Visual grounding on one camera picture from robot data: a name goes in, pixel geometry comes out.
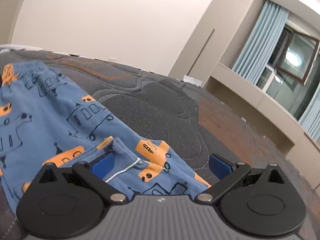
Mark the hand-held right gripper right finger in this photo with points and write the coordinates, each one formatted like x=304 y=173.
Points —
x=220 y=165

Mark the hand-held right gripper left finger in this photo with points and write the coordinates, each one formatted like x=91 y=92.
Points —
x=103 y=166

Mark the blue pants with orange cars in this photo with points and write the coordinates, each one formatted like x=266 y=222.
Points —
x=42 y=115

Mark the beige window bench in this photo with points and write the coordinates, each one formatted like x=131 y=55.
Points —
x=275 y=115

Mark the grey quilted mattress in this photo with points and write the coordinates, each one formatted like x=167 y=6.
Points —
x=160 y=110

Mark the white flat box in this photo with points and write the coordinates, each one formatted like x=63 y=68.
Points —
x=192 y=80

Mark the light blue curtain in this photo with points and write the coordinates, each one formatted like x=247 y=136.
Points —
x=260 y=42
x=311 y=117

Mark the beige wardrobe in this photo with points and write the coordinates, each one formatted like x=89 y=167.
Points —
x=212 y=30

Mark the window with dark frame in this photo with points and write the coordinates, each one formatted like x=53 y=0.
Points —
x=295 y=62

